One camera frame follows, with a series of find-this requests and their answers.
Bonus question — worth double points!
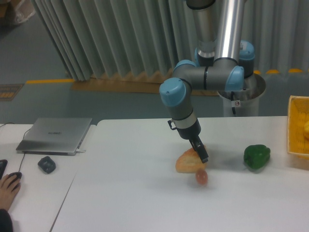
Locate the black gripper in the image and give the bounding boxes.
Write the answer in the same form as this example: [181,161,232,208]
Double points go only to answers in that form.
[177,119,209,163]

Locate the triangular golden bread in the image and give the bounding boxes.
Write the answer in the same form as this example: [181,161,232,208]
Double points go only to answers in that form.
[175,148,207,174]

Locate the green bell pepper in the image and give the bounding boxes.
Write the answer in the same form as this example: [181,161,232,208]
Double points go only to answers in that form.
[243,145,271,170]

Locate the black computer mouse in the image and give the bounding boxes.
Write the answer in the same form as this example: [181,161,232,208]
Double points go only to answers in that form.
[9,172,22,182]

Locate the dark sleeved forearm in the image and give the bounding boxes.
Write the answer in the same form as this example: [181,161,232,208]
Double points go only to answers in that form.
[0,209,13,232]

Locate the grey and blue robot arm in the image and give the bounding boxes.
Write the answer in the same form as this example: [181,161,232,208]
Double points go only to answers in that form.
[159,0,246,163]

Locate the yellow woven basket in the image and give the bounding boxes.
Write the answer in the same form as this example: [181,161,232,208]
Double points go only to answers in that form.
[287,95,309,160]

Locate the person's hand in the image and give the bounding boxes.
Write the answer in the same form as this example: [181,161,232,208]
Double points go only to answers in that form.
[0,174,21,211]

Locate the brown egg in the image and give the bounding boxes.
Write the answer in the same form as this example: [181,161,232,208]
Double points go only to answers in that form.
[195,169,208,186]

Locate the brown cardboard sheet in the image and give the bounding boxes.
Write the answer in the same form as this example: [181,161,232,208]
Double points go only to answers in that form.
[64,70,219,97]

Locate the white usb plug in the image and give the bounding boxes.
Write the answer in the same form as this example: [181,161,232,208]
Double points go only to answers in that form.
[76,149,86,154]

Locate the silver laptop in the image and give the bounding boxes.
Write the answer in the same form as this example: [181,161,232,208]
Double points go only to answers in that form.
[16,117,92,156]

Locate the grey pleated curtain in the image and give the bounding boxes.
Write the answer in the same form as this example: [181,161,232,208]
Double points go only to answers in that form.
[32,0,309,81]

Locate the black earbud case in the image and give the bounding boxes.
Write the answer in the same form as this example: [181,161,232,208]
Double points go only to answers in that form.
[38,156,56,174]

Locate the black keyboard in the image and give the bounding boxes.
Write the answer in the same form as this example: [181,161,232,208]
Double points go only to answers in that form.
[0,159,8,179]

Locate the clear plastic bag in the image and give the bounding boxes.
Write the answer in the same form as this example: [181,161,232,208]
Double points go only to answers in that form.
[11,0,35,25]

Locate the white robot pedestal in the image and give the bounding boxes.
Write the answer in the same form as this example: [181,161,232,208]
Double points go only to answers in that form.
[218,73,266,117]

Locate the black mouse cable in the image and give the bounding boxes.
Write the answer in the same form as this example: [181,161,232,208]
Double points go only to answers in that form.
[0,122,32,174]

